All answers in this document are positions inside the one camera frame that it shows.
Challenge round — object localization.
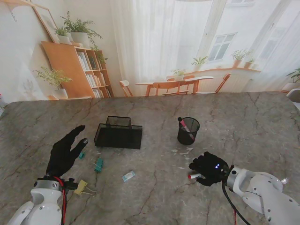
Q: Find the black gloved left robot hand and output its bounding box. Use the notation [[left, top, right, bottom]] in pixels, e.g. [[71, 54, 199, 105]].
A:
[[46, 125, 90, 179]]

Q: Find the red black left arm cable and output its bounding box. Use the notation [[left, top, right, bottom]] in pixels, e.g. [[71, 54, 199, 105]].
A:
[[53, 176, 78, 225]]

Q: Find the red black right arm cable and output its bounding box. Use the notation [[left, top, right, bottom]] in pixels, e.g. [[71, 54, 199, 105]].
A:
[[221, 165, 251, 225]]

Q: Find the red black arm cable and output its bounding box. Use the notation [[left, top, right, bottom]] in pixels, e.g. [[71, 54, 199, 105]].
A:
[[53, 176, 78, 225], [221, 165, 251, 225]]

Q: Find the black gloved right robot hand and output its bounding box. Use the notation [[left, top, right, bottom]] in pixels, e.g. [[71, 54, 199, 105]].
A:
[[188, 151, 232, 188]]

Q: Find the black mesh desk organizer tray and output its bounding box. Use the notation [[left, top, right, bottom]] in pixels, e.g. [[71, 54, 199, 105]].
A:
[[93, 115, 143, 150]]

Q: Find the large teal binder clip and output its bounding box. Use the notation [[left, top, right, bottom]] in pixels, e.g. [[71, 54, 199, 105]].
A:
[[93, 157, 105, 173]]

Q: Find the light blue small box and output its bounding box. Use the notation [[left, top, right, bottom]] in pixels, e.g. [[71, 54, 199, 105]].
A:
[[121, 170, 136, 183]]

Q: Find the pink whiteboard marker black cap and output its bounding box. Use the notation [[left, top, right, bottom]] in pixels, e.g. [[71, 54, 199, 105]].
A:
[[178, 117, 195, 141]]

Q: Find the black mesh pen cup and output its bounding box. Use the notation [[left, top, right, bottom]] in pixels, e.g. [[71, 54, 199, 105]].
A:
[[177, 117, 201, 145]]

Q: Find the yellow binder clip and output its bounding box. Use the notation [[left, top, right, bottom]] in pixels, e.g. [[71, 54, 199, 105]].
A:
[[74, 180, 97, 196]]

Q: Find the printed room scene backdrop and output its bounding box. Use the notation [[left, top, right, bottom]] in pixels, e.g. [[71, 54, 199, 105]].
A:
[[0, 0, 300, 103]]

